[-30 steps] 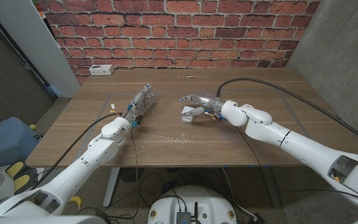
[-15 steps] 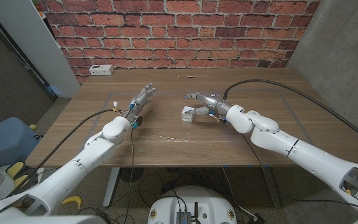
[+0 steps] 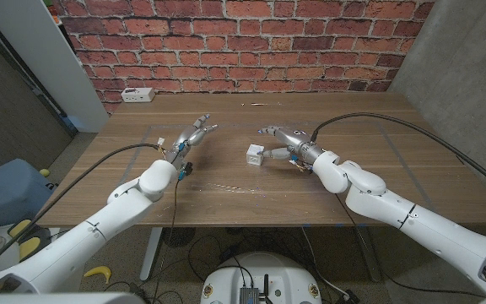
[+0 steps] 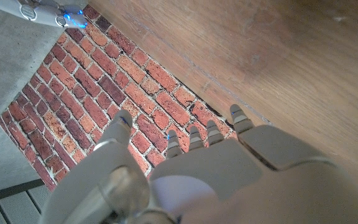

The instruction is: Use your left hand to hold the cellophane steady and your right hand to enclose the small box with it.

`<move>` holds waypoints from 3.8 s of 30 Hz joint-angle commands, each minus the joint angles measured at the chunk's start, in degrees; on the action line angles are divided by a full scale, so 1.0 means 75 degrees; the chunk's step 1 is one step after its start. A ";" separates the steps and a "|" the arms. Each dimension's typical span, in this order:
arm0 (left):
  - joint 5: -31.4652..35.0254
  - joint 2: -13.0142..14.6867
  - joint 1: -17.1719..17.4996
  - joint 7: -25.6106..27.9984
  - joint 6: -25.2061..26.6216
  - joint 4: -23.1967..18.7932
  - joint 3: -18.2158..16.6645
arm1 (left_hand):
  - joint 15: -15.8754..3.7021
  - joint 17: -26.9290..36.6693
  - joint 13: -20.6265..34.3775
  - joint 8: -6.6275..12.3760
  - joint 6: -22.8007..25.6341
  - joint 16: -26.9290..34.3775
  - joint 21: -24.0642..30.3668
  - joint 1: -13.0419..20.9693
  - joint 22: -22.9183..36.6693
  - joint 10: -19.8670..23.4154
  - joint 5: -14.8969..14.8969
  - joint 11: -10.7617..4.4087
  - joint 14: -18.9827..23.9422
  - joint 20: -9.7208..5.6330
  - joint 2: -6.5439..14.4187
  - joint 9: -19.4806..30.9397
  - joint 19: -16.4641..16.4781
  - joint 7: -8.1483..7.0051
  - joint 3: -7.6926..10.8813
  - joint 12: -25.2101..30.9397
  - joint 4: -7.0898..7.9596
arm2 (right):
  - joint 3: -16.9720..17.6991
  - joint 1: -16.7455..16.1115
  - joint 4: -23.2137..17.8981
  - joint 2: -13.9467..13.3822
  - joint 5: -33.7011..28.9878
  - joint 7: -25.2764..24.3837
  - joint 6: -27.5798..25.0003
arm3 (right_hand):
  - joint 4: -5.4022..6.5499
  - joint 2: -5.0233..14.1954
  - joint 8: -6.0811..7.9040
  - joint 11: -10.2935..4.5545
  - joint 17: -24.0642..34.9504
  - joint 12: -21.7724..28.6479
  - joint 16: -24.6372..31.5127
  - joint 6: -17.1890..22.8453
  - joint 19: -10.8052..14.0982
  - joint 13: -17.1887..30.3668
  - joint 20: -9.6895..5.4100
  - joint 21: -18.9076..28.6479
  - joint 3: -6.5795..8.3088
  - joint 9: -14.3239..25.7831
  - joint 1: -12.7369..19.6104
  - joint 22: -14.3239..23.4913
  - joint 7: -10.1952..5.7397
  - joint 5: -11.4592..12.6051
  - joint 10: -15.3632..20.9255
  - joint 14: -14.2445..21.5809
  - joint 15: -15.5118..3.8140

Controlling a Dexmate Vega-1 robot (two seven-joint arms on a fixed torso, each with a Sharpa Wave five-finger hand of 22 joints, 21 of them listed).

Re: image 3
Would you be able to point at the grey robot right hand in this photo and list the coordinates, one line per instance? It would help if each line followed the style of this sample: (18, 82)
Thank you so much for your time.
(298, 141)

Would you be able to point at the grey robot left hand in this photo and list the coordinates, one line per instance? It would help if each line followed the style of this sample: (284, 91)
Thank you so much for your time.
(188, 141)

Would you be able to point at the small white box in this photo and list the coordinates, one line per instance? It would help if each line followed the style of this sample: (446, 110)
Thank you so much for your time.
(255, 155)

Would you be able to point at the clear cellophane sheet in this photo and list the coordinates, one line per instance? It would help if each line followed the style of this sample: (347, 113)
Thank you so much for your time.
(226, 186)

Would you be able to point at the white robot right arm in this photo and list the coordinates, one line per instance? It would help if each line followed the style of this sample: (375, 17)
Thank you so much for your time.
(395, 207)

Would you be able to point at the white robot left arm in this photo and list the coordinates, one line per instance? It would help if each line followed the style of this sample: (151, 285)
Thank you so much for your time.
(78, 236)

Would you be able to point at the grey electronics box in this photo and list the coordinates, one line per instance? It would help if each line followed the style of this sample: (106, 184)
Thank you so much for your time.
(249, 295)

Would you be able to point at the small yellow white connector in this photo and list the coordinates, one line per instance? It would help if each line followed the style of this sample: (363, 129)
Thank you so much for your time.
(161, 142)
(300, 166)

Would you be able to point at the white power strip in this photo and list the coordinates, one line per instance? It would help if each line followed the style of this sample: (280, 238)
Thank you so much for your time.
(137, 95)

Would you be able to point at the black round fan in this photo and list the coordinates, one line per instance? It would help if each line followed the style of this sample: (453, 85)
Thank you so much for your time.
(179, 237)

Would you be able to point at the red brick print backdrop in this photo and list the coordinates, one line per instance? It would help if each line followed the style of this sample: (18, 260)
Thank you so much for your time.
(247, 42)

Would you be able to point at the white table leg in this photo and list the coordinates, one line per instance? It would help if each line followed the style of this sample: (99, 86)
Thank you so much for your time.
(150, 253)

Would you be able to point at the grey table leg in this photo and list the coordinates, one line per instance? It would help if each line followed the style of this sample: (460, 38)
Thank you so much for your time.
(369, 257)

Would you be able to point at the white robot torso base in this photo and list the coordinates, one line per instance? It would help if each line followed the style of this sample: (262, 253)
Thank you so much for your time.
(285, 278)

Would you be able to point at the small yellow ball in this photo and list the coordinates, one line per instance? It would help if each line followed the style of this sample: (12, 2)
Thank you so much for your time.
(44, 172)

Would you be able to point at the white door panel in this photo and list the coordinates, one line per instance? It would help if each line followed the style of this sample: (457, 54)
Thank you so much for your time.
(44, 55)

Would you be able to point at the blue grey plastic bin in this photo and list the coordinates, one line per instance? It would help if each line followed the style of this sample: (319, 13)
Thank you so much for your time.
(7, 190)

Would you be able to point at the yellow black foot pedal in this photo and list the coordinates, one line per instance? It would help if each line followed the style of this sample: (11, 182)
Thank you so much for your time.
(20, 229)

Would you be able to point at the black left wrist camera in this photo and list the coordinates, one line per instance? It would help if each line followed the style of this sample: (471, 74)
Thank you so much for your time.
(186, 168)

